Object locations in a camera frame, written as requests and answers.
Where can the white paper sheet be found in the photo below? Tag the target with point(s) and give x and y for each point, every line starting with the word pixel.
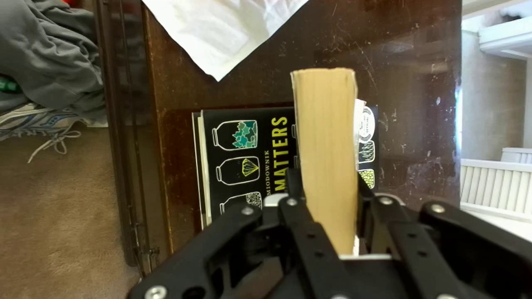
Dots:
pixel 222 34

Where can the dark brown wooden table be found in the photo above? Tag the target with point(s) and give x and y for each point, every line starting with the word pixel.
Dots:
pixel 400 84

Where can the black Stuff Matters book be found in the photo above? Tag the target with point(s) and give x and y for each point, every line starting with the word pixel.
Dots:
pixel 250 160

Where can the gray clothing pile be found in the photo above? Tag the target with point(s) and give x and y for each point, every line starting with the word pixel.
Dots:
pixel 44 61

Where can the paperback book with portrait cover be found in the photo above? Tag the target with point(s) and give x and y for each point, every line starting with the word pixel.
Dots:
pixel 327 155

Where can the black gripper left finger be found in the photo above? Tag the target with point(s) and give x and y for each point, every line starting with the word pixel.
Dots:
pixel 243 255

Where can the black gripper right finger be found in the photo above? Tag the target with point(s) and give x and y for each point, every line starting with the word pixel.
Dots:
pixel 443 255

